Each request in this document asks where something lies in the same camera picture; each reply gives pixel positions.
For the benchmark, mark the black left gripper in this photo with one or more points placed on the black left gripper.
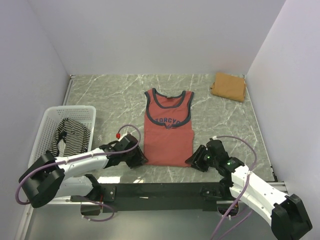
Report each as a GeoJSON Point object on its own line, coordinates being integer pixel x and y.
{"type": "Point", "coordinates": [139, 157]}

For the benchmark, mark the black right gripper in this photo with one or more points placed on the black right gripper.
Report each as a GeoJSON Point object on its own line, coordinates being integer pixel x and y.
{"type": "Point", "coordinates": [195, 160]}

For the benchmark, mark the red printed tank top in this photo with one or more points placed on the red printed tank top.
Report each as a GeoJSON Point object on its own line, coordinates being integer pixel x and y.
{"type": "Point", "coordinates": [168, 132]}

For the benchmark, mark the black white striped tank top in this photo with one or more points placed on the black white striped tank top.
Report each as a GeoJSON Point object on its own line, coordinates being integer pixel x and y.
{"type": "Point", "coordinates": [69, 138]}

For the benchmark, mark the tan tank top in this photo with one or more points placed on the tan tank top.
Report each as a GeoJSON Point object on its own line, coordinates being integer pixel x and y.
{"type": "Point", "coordinates": [229, 87]}

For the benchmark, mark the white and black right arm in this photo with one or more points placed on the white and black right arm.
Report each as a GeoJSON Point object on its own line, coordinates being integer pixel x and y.
{"type": "Point", "coordinates": [286, 214]}

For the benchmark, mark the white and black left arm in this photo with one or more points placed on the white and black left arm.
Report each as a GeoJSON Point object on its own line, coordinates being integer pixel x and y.
{"type": "Point", "coordinates": [52, 177]}

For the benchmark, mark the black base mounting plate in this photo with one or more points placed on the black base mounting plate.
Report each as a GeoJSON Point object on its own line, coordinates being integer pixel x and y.
{"type": "Point", "coordinates": [162, 196]}

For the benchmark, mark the white plastic laundry basket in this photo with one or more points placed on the white plastic laundry basket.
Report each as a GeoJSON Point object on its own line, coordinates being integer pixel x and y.
{"type": "Point", "coordinates": [84, 114]}

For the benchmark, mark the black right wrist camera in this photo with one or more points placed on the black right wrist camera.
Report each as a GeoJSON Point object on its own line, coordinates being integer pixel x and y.
{"type": "Point", "coordinates": [216, 150]}

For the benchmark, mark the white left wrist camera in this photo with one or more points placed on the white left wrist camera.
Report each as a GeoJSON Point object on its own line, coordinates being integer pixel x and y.
{"type": "Point", "coordinates": [125, 137]}

